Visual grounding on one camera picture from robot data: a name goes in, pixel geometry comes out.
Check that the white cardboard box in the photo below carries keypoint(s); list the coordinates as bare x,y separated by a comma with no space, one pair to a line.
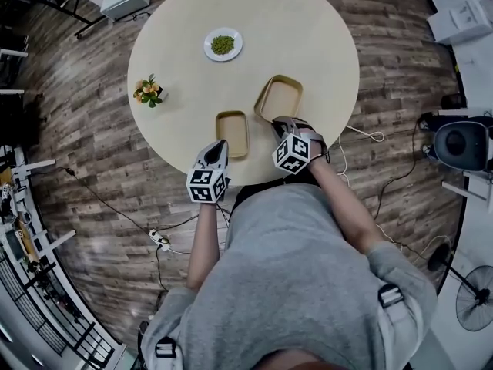
462,21

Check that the person's right forearm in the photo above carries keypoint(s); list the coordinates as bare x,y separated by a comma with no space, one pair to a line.
343,206

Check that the tan paper tray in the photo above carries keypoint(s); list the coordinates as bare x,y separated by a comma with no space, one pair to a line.
232,133
280,98
258,108

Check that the white frame workbench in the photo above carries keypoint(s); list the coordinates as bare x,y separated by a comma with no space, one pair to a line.
38,164

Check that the white power strip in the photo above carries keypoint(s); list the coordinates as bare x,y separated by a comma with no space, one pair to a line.
158,238

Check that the grey shell chair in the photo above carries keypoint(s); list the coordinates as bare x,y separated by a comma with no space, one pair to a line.
462,143

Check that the person's right hand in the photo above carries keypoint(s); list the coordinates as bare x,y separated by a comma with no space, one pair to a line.
319,149

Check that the person's black trousers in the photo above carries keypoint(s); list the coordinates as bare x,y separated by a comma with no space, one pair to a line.
244,193

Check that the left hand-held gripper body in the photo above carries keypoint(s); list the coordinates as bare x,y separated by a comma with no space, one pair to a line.
204,187

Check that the pile of green peas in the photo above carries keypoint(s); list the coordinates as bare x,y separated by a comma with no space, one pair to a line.
222,44

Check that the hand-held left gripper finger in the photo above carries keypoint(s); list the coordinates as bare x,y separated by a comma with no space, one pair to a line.
224,160
207,158

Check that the white round plate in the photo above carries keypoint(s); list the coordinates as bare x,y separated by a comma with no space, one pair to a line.
208,54

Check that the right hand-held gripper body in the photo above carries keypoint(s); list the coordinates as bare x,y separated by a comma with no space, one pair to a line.
292,152

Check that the black standing fan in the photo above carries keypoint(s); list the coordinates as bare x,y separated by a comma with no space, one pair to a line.
439,256

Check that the person's left forearm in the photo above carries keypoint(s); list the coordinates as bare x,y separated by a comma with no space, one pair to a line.
204,245

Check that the potted orange flower plant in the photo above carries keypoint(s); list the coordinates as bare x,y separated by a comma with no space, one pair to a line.
148,91

